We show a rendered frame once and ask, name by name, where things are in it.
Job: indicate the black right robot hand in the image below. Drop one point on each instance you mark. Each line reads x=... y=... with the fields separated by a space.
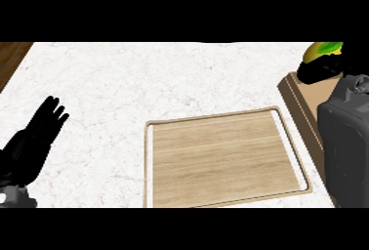
x=320 y=71

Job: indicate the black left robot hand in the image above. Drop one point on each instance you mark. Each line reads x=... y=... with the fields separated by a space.
x=32 y=143

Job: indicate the yellow green lemon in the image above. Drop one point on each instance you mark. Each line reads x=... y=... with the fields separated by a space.
x=320 y=50

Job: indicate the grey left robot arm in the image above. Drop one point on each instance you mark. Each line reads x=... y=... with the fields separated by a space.
x=16 y=197

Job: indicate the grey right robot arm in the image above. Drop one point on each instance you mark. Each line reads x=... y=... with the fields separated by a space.
x=347 y=146

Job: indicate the pale wooden tray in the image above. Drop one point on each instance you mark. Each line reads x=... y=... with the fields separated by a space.
x=221 y=160

